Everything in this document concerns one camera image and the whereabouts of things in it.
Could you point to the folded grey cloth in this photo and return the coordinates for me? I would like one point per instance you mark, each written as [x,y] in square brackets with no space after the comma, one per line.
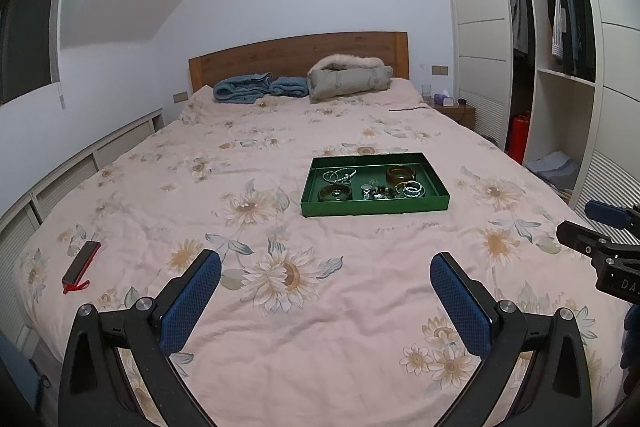
[552,169]

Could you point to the wooden headboard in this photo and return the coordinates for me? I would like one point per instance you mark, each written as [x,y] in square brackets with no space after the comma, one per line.
[280,54]

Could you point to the person's right forearm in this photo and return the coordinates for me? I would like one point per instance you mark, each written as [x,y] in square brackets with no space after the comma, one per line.
[632,347]

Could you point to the dark brown bangle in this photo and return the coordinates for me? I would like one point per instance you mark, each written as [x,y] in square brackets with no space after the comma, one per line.
[325,196]

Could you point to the wall switch plate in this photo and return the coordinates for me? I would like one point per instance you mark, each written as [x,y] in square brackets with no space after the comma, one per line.
[439,70]

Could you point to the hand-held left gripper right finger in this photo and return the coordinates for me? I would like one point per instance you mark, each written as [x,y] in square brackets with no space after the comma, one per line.
[457,302]

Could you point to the beige fur-trimmed coat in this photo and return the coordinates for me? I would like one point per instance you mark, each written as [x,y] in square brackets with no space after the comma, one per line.
[345,79]

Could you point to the white wardrobe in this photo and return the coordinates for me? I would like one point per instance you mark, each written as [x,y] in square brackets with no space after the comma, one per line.
[475,7]

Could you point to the grey hanging garment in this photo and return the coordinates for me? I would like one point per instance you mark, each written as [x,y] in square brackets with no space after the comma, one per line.
[519,7]

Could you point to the wooden nightstand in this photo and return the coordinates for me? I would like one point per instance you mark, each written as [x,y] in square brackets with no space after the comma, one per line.
[462,114]

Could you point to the red fire extinguisher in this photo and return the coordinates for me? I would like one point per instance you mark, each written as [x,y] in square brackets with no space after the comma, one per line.
[517,139]

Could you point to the green tray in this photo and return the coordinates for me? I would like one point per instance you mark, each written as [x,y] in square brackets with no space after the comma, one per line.
[375,206]

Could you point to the wall outlet plate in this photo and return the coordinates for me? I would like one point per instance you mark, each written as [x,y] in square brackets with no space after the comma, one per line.
[180,97]

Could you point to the white low slatted cabinet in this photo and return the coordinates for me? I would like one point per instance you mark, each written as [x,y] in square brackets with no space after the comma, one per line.
[70,177]

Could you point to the bed with floral pink sheet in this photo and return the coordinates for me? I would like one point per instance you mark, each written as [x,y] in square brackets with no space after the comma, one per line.
[325,332]

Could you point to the window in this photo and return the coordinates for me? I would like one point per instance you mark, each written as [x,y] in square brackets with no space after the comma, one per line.
[27,37]

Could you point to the dark hanging clothes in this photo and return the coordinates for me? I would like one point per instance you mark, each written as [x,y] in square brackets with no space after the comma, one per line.
[570,17]

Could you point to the amber bangle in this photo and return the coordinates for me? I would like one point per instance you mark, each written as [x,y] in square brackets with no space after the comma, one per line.
[400,179]

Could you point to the drinking glass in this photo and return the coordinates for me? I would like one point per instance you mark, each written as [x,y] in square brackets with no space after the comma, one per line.
[426,92]

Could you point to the blue blanket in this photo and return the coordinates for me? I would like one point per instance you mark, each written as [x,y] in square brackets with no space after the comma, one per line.
[240,89]

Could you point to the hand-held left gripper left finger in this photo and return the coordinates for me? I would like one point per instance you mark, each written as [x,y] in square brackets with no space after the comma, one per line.
[192,302]

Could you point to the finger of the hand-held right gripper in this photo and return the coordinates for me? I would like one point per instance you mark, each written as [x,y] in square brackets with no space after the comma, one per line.
[580,237]
[607,213]

